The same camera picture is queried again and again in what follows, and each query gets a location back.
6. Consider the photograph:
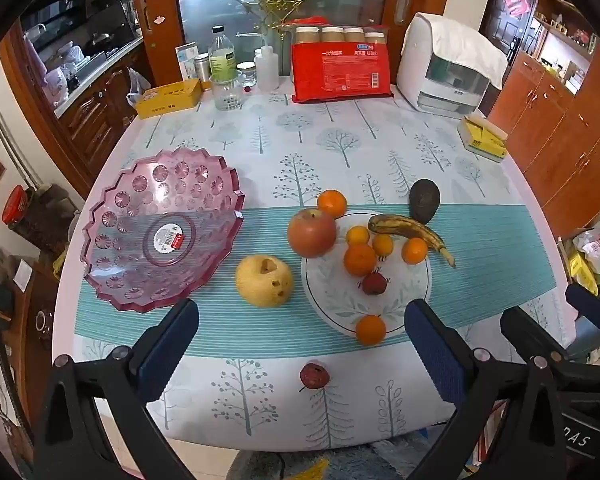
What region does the blue and white carton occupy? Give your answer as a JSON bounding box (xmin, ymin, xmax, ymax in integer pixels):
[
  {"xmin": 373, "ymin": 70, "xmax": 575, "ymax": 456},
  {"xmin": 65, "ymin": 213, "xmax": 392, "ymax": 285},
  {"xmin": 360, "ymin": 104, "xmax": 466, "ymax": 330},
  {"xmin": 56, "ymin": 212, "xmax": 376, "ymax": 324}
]
[{"xmin": 175, "ymin": 42, "xmax": 199, "ymax": 81}]

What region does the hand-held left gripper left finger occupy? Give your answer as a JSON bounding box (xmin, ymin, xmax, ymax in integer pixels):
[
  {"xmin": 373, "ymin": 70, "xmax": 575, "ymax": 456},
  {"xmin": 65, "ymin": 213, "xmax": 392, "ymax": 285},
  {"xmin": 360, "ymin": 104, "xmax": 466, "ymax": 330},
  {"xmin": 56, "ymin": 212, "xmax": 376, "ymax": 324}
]
[{"xmin": 32, "ymin": 299, "xmax": 201, "ymax": 480}]

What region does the red apple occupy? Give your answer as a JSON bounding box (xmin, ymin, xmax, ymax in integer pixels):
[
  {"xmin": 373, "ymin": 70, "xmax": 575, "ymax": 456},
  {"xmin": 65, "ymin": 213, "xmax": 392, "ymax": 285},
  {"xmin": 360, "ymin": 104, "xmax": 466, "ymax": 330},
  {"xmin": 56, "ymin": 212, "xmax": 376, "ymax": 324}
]
[{"xmin": 287, "ymin": 208, "xmax": 338, "ymax": 259}]

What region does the dark red wrinkled fruit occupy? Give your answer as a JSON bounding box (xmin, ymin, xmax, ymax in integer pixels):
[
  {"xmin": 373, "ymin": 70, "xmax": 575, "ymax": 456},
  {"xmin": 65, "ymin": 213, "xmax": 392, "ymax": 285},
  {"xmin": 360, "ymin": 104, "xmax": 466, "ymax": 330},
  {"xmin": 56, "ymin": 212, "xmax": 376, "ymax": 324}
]
[{"xmin": 299, "ymin": 361, "xmax": 329, "ymax": 392}]

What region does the yellow plastic bag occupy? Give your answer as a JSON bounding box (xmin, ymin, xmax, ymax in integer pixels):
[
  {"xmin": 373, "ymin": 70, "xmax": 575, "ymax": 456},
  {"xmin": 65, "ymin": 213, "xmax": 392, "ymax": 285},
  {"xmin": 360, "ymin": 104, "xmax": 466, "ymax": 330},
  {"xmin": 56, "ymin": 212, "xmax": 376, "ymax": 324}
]
[{"xmin": 567, "ymin": 252, "xmax": 598, "ymax": 296}]

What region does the white countertop appliance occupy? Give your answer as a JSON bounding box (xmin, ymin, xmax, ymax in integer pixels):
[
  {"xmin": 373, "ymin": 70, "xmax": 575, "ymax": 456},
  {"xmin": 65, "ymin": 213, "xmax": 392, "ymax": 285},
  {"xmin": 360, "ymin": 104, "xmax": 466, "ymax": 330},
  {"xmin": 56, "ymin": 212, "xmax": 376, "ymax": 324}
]
[{"xmin": 396, "ymin": 12, "xmax": 498, "ymax": 120}]

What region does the glass bottle with green label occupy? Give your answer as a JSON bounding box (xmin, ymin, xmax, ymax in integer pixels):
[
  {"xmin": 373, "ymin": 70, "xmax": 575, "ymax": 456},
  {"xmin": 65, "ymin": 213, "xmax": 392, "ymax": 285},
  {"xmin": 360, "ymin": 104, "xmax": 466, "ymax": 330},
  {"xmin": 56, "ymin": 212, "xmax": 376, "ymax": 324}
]
[{"xmin": 208, "ymin": 25, "xmax": 237, "ymax": 86}]

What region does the dark jar with red lid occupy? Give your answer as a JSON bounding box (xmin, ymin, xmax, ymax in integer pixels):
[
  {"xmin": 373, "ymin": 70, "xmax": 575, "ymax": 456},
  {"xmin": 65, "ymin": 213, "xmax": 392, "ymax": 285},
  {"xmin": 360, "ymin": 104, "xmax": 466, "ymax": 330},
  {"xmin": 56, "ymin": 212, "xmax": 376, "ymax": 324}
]
[{"xmin": 1, "ymin": 185, "xmax": 71, "ymax": 256}]

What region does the pink plastic fruit bowl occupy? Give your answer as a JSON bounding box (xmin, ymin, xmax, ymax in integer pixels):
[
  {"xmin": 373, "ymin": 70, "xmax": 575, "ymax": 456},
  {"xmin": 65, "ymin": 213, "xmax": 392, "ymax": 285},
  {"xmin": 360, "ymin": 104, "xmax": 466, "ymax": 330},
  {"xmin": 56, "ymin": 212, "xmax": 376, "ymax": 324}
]
[{"xmin": 81, "ymin": 147, "xmax": 247, "ymax": 314}]

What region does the metal can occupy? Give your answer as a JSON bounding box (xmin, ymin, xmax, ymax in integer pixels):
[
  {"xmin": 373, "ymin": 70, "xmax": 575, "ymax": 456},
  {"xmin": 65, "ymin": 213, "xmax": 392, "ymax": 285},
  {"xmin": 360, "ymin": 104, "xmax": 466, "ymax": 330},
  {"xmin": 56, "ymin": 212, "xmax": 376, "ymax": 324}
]
[{"xmin": 195, "ymin": 54, "xmax": 212, "ymax": 92}]

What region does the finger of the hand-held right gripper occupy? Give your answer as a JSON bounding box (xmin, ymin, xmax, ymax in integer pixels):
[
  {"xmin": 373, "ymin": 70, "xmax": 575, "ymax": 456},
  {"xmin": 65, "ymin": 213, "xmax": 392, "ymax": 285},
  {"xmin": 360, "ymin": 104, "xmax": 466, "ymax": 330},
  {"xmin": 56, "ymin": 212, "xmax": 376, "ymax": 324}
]
[
  {"xmin": 500, "ymin": 307, "xmax": 600, "ymax": 393},
  {"xmin": 566, "ymin": 284, "xmax": 600, "ymax": 361}
]

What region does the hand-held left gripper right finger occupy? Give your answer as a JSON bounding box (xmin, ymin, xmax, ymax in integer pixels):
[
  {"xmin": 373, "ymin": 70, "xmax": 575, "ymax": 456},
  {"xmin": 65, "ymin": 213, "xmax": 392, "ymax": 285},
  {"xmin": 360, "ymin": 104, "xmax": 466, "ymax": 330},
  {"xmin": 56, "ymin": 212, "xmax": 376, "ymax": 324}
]
[{"xmin": 404, "ymin": 299, "xmax": 566, "ymax": 480}]

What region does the wooden glass door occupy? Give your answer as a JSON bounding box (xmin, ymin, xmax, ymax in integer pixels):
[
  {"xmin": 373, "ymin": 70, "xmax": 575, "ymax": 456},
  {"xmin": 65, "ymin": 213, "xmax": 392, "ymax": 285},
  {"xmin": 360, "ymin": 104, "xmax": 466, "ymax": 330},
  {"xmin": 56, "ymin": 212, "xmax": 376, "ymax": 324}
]
[{"xmin": 129, "ymin": 0, "xmax": 456, "ymax": 83}]

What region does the wooden kitchen cabinet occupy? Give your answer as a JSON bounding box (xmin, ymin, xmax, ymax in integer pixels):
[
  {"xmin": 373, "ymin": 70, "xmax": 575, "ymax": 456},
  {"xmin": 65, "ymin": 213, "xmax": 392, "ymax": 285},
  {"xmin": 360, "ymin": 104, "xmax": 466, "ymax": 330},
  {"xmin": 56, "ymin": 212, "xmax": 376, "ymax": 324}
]
[{"xmin": 0, "ymin": 25, "xmax": 156, "ymax": 196}]

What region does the white cloth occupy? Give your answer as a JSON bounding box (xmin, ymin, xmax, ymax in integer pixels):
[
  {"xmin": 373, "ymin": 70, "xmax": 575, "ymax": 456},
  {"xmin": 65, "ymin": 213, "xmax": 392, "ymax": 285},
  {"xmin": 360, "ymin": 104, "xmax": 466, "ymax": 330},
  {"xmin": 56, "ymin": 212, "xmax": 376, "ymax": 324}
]
[{"xmin": 401, "ymin": 12, "xmax": 509, "ymax": 91}]

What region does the yellow sponge pack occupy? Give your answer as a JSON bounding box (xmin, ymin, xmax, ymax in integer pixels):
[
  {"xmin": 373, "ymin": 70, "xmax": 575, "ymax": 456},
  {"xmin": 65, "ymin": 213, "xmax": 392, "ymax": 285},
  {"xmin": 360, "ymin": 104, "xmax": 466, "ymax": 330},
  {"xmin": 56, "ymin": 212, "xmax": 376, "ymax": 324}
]
[{"xmin": 456, "ymin": 114, "xmax": 508, "ymax": 162}]

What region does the white squeeze bottle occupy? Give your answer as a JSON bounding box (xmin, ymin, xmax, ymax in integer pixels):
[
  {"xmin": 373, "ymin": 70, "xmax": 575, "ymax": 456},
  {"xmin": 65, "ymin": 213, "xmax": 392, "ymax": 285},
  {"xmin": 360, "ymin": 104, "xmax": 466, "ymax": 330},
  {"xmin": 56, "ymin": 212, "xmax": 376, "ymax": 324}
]
[{"xmin": 236, "ymin": 31, "xmax": 280, "ymax": 92}]

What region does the mandarin orange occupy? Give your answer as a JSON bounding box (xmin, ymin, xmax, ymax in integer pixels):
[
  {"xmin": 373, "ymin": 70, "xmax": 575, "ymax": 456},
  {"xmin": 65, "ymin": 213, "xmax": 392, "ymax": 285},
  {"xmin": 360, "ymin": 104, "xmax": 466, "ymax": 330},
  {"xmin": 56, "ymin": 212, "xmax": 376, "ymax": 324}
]
[
  {"xmin": 355, "ymin": 314, "xmax": 387, "ymax": 346},
  {"xmin": 317, "ymin": 189, "xmax": 348, "ymax": 219},
  {"xmin": 343, "ymin": 243, "xmax": 378, "ymax": 277},
  {"xmin": 401, "ymin": 237, "xmax": 429, "ymax": 265}
]

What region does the white red-print plastic bag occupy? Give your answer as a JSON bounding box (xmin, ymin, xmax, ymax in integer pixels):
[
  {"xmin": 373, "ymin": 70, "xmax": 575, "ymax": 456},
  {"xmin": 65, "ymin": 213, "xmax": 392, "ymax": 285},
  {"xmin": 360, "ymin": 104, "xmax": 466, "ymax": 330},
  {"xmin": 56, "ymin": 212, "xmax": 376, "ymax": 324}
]
[{"xmin": 572, "ymin": 227, "xmax": 600, "ymax": 273}]

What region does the white leaf-print plate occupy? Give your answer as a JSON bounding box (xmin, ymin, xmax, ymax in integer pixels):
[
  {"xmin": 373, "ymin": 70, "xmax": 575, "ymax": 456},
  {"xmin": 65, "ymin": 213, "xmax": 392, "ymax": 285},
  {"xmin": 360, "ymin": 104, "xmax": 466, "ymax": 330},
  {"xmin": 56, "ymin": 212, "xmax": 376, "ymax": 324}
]
[{"xmin": 300, "ymin": 210, "xmax": 433, "ymax": 337}]

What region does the yellow rectangular box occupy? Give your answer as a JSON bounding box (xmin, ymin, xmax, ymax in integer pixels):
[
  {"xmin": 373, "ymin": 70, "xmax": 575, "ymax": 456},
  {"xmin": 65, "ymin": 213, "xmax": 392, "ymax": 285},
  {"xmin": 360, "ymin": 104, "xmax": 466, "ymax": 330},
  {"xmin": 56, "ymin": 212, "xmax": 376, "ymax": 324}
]
[{"xmin": 134, "ymin": 78, "xmax": 202, "ymax": 120}]

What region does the red package of paper cups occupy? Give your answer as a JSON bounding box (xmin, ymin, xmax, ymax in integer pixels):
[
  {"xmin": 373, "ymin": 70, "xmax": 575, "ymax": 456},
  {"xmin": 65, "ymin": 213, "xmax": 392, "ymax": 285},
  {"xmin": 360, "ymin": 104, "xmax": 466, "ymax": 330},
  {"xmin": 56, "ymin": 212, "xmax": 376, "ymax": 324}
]
[{"xmin": 290, "ymin": 24, "xmax": 394, "ymax": 104}]

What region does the dark avocado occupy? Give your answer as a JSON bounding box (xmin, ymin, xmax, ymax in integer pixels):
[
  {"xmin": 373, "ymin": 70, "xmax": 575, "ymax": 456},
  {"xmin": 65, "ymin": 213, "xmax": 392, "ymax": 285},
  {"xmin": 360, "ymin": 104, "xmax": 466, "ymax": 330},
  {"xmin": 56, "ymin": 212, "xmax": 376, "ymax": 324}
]
[{"xmin": 409, "ymin": 178, "xmax": 441, "ymax": 225}]

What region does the yellow pear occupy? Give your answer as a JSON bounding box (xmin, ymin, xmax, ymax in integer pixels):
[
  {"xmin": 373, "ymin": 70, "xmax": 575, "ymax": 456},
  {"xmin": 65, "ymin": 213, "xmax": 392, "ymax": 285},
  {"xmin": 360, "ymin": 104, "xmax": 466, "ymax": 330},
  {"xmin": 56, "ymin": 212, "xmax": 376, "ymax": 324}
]
[{"xmin": 235, "ymin": 255, "xmax": 294, "ymax": 308}]

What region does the clear ribbed glass cup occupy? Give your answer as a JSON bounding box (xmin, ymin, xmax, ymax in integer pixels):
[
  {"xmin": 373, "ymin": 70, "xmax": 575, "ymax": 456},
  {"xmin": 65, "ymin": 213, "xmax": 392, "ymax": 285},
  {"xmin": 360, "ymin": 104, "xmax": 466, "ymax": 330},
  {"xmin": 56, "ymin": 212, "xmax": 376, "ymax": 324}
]
[{"xmin": 210, "ymin": 70, "xmax": 244, "ymax": 112}]

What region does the spotted ripe banana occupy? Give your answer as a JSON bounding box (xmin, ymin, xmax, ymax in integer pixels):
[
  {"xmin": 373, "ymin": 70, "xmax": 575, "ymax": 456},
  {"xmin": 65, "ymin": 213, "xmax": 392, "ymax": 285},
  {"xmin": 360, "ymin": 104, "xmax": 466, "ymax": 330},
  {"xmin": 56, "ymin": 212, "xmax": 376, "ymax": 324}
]
[{"xmin": 368, "ymin": 214, "xmax": 457, "ymax": 268}]

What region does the red lychee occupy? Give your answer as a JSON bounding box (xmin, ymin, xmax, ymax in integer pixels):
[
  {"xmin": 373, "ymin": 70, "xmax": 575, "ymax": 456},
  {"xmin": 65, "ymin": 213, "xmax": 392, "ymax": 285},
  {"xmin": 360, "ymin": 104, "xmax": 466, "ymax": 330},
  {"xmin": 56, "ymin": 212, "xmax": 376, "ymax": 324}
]
[{"xmin": 361, "ymin": 271, "xmax": 388, "ymax": 296}]

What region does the white tree-print tablecloth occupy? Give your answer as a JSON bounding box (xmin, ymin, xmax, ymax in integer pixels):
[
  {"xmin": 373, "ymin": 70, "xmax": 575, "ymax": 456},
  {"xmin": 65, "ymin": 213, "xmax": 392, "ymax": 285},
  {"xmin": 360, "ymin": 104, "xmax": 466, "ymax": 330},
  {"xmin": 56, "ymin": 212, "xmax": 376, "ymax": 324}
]
[{"xmin": 72, "ymin": 82, "xmax": 573, "ymax": 451}]

